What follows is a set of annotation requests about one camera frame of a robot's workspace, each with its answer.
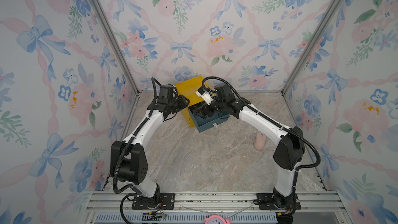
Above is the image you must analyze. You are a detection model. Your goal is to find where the pink computer mouse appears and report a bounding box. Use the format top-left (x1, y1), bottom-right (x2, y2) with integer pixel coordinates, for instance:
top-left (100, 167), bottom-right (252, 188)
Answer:
top-left (254, 133), bottom-right (267, 150)

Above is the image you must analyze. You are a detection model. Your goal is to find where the aluminium corner frame post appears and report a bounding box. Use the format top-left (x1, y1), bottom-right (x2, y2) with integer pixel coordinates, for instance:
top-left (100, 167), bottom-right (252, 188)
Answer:
top-left (88, 0), bottom-right (139, 96)
top-left (281, 0), bottom-right (343, 96)

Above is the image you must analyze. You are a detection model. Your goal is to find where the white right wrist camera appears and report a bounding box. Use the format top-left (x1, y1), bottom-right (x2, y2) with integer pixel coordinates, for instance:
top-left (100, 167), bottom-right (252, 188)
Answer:
top-left (196, 87), bottom-right (214, 105)

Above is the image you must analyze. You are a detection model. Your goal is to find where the aluminium corner frame post right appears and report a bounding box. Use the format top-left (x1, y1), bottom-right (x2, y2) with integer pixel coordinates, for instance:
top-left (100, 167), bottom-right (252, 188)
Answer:
top-left (281, 0), bottom-right (343, 96)

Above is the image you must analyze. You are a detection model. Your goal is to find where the teal blue drawer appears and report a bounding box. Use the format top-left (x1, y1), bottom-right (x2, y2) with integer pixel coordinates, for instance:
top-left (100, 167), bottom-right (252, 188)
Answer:
top-left (188, 101), bottom-right (230, 133)

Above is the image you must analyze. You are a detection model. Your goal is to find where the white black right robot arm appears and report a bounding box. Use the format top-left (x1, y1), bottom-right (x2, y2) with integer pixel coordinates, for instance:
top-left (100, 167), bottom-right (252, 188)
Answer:
top-left (201, 96), bottom-right (304, 215)

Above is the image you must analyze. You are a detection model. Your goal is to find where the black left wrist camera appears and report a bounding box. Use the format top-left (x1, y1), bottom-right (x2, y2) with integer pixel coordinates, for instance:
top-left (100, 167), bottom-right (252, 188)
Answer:
top-left (158, 85), bottom-right (175, 105)

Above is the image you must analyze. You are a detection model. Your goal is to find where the pink round clock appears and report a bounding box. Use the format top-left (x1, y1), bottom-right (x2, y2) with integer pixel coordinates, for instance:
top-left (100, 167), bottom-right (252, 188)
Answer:
top-left (205, 215), bottom-right (231, 224)

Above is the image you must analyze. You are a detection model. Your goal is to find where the black corrugated right cable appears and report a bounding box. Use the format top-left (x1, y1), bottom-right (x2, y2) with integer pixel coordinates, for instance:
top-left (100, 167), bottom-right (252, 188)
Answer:
top-left (201, 76), bottom-right (321, 171)

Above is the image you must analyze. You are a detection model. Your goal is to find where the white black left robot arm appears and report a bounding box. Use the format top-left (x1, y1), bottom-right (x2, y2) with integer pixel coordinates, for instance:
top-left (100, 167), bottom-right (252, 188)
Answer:
top-left (110, 95), bottom-right (190, 208)

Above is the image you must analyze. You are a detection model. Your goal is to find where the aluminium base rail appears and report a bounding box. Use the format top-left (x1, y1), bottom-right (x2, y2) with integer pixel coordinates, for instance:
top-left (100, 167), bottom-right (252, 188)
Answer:
top-left (80, 191), bottom-right (353, 224)

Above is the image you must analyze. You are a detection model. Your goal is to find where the yellow plastic drawer cabinet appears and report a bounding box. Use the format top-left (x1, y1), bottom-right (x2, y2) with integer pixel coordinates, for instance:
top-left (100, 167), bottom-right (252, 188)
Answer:
top-left (176, 76), bottom-right (203, 128)

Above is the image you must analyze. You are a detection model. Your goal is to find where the aluminium corner frame post left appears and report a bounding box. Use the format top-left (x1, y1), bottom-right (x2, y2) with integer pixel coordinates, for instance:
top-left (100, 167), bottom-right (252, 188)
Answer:
top-left (88, 0), bottom-right (139, 96)

